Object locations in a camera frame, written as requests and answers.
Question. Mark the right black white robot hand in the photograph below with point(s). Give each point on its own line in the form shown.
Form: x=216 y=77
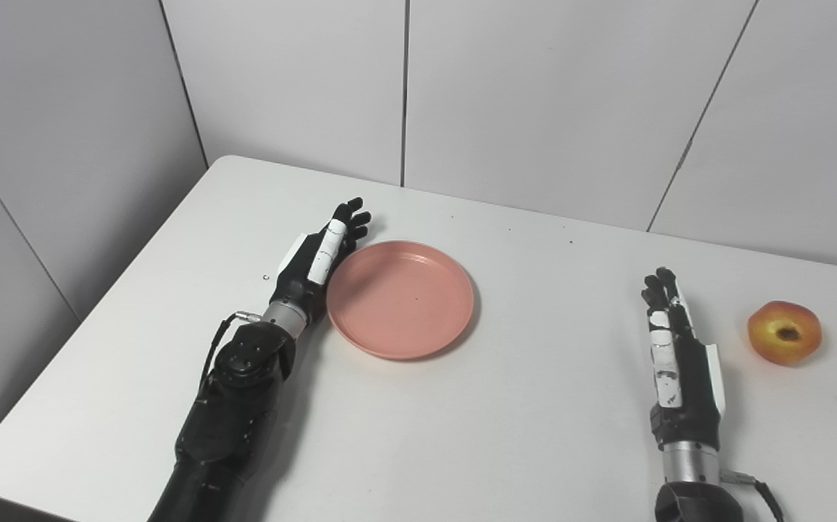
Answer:
x=693 y=399

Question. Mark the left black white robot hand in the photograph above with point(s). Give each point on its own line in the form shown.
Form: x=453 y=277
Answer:
x=298 y=279

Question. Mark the pink round plate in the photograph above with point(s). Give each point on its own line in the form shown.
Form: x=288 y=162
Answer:
x=400 y=301

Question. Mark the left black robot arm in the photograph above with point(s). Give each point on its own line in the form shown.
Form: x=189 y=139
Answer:
x=237 y=413

